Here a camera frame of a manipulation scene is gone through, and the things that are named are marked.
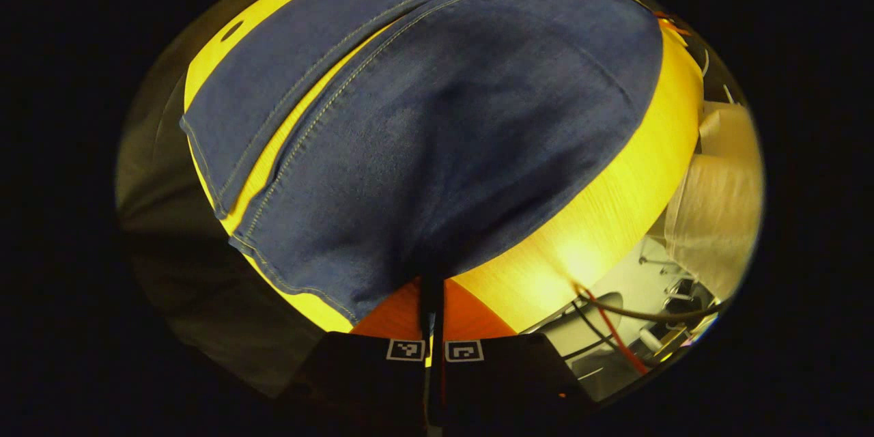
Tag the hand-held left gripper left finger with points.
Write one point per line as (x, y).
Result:
(355, 375)

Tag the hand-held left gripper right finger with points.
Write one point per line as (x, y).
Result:
(505, 375)

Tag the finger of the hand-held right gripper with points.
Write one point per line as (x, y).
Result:
(672, 24)

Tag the blue jeans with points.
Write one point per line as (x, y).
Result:
(444, 136)

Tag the black backdrop cloth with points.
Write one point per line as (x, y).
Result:
(205, 300)

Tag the person's light clothing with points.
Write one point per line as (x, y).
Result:
(717, 205)

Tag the chair base with castors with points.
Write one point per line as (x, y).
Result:
(676, 287)

